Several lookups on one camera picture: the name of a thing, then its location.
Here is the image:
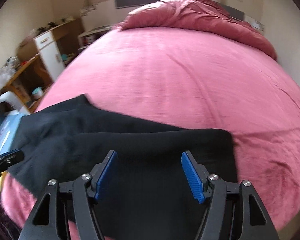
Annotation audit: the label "wooden desk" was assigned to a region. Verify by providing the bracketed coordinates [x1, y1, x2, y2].
[0, 17, 84, 105]

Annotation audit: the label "pink bed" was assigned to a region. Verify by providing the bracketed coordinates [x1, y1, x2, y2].
[1, 24, 300, 240]

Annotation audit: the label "light blue printed cloth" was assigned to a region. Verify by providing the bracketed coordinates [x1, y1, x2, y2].
[0, 100, 28, 155]

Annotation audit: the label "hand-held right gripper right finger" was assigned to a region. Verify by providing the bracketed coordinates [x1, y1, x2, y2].
[181, 150, 280, 240]

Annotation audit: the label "dark grey headboard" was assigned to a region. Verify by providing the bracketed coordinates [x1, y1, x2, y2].
[114, 0, 245, 22]

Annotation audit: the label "clear plastic bags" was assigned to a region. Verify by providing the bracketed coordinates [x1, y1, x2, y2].
[0, 56, 18, 85]

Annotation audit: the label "red duvet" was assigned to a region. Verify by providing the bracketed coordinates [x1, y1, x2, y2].
[119, 0, 278, 60]

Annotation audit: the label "white cabinet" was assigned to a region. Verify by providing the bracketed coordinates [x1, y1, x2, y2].
[33, 31, 65, 82]

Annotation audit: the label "white nightstand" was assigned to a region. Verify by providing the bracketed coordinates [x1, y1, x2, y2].
[77, 25, 113, 53]

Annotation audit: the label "teal lidded jar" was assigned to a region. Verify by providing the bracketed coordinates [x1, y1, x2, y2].
[31, 87, 43, 100]

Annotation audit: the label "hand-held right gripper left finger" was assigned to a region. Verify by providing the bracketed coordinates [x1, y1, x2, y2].
[18, 150, 118, 240]

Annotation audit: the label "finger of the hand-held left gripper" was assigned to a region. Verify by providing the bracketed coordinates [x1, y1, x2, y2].
[0, 149, 25, 179]

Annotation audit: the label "black pants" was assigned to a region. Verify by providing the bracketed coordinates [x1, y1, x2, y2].
[7, 94, 238, 240]

